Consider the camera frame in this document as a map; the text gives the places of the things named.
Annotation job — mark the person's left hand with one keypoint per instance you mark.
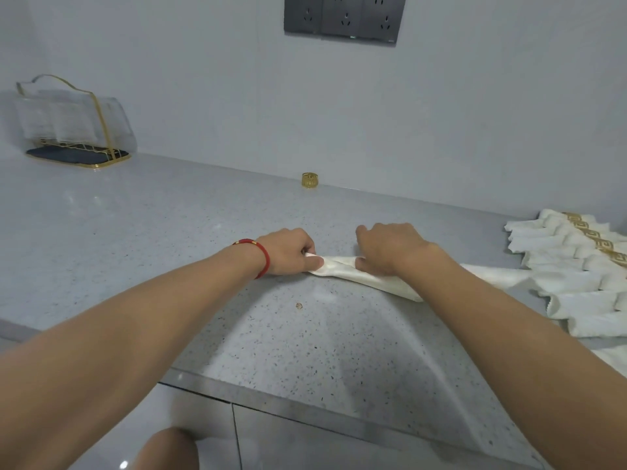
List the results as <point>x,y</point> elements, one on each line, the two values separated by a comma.
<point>284,252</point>

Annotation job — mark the row of ringed white napkins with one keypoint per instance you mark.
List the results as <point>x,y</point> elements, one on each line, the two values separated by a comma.
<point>578,283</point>

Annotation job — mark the flat white cloth napkin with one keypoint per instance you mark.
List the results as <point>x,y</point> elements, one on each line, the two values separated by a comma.
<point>615,359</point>

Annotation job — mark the grey wall socket panel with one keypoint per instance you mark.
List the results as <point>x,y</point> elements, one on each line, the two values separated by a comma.
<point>343,17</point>

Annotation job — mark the person's right thumb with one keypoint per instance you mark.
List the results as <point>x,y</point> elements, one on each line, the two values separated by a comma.
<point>368,265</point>

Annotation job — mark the person's knee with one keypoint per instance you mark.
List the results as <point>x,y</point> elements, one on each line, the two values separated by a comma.
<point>166,452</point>

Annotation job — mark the person's right forearm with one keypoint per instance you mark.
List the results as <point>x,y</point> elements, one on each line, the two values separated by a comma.
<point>519,357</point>

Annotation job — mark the person's right hand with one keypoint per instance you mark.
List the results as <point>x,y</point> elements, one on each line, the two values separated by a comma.
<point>397,247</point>

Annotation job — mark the clear gold-framed napkin holder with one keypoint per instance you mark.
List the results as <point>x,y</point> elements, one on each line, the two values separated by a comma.
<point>73,127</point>

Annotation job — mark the person's left forearm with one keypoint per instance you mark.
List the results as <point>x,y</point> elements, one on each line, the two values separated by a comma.
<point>122,347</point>

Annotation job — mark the white cloth napkin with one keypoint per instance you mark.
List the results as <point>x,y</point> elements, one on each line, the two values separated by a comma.
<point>615,359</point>
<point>343,269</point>

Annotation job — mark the person's left fingers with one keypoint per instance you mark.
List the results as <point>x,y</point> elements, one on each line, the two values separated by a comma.
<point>306,243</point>

